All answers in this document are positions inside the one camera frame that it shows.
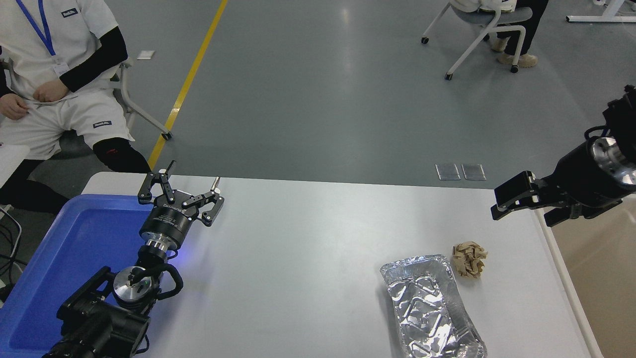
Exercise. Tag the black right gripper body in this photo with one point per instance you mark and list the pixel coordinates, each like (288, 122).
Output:
(581, 179)

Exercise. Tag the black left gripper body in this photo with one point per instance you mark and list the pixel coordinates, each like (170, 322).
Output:
(166, 223)

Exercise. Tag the silver foil tray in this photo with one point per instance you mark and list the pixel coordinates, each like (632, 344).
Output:
(427, 308)

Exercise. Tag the person's left forearm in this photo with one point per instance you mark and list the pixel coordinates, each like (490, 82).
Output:
(94, 62)

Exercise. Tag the person's right forearm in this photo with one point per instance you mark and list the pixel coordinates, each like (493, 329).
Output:
(4, 79)

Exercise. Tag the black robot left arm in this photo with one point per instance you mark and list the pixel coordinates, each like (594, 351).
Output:
(99, 323)

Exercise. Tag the metal floor plate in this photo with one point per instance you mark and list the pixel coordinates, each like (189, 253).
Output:
(447, 171)
(473, 171)

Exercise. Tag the small white floor plate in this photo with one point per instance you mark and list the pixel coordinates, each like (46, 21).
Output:
(145, 54)

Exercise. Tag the person's left hand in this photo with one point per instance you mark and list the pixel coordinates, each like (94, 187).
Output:
(51, 91)

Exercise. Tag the person's right hand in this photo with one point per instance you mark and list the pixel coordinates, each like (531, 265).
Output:
(12, 107)

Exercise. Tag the large pale bin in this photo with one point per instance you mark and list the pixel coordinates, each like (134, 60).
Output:
(606, 278)

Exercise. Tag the crumpled tan paper ball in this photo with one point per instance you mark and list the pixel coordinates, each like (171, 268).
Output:
(469, 259)

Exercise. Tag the blue plastic tray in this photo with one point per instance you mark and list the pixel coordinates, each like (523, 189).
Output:
(74, 248)

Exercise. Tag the person on grey chair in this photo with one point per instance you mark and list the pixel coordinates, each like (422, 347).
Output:
(526, 30)

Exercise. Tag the white side table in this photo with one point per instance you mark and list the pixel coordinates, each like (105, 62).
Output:
(10, 161)

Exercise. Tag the seated person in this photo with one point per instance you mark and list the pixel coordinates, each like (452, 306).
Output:
(74, 47)

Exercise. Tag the white chair with grey seat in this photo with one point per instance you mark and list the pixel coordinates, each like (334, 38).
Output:
(477, 15)

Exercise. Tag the white desk frame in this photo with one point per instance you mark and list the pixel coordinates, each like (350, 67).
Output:
(601, 19)

